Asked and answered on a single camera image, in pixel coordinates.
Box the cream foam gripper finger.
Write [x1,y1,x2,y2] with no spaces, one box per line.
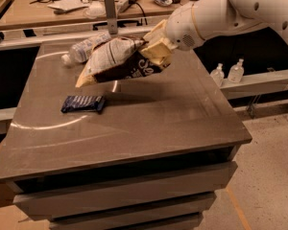
[139,37,177,68]
[143,19,168,44]

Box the brown chip bag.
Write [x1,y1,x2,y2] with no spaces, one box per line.
[76,36,165,88]

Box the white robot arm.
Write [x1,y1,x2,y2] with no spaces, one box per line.
[140,0,288,65]

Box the blue rxbar blueberry bar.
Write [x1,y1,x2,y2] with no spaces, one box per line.
[60,96,106,113]

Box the clear sanitizer bottle left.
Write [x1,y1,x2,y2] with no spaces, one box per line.
[210,63,225,86]

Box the clear sanitizer bottle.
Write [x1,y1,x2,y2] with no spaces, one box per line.
[228,58,244,83]
[210,63,225,86]

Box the clear sanitizer bottle right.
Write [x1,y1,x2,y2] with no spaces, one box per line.
[228,58,244,83]

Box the clear plastic water bottle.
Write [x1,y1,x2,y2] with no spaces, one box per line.
[61,34,111,65]

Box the grey drawer cabinet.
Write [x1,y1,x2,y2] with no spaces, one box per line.
[0,41,251,230]

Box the white paper sheet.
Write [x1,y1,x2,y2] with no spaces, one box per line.
[48,0,89,11]

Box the metal rail post left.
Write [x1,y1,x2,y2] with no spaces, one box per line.
[104,0,118,35]

